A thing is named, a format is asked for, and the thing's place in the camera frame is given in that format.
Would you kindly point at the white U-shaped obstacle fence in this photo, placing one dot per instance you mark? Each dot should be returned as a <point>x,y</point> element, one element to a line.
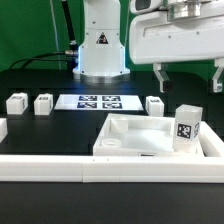
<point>208,169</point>

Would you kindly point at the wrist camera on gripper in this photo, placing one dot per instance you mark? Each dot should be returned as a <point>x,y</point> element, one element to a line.
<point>145,6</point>

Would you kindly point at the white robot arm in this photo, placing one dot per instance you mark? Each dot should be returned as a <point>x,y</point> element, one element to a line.
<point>101,56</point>

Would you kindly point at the white square table top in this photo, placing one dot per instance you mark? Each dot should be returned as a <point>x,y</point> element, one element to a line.
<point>136,135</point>

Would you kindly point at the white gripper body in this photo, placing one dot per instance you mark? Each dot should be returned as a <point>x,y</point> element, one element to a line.
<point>178,32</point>

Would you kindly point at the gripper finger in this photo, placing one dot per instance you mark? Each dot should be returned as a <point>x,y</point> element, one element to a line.
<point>161,74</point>
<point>217,79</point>

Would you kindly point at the white sheet with markers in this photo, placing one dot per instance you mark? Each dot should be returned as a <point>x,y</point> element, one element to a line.
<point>98,102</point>

